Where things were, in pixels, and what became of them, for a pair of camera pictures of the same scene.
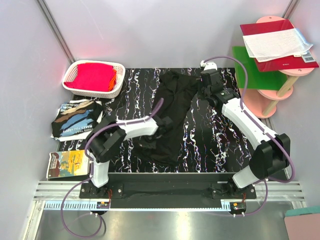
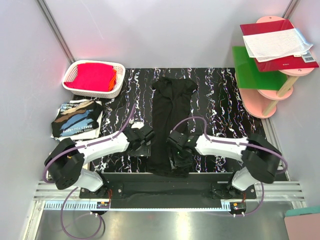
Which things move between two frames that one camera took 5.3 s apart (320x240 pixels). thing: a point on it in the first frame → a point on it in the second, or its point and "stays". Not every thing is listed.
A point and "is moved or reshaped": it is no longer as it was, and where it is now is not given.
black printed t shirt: (172, 93) is moved or reshaped
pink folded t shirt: (92, 76) stays
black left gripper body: (155, 137) → (146, 135)
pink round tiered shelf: (260, 103) stays
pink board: (304, 227) stays
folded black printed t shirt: (74, 119) stays
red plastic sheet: (284, 64) stays
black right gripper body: (207, 80) → (174, 139)
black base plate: (168, 188) stays
